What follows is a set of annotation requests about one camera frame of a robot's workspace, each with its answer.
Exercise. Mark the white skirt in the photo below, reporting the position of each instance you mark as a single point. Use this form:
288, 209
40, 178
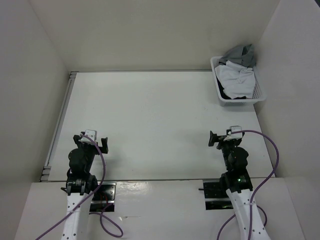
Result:
232, 71

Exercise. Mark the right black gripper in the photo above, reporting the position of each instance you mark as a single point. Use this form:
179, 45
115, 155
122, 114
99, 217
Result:
214, 138

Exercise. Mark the white plastic laundry basket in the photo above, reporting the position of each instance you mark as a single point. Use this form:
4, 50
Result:
259, 94

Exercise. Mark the black skirt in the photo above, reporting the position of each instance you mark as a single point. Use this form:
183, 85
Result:
221, 88

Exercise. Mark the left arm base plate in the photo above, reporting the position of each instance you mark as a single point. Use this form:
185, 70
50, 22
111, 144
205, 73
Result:
104, 197

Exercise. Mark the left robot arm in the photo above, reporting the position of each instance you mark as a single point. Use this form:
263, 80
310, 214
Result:
81, 184

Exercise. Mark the grey skirt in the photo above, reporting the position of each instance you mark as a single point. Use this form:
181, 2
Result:
243, 55

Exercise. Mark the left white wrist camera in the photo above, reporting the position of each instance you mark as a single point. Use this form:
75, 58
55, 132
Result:
88, 136

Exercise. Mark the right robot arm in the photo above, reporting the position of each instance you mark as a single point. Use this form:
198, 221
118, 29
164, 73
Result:
236, 183

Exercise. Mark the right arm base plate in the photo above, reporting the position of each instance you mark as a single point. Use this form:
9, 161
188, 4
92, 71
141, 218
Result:
214, 196

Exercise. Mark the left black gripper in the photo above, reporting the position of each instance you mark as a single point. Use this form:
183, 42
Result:
81, 144

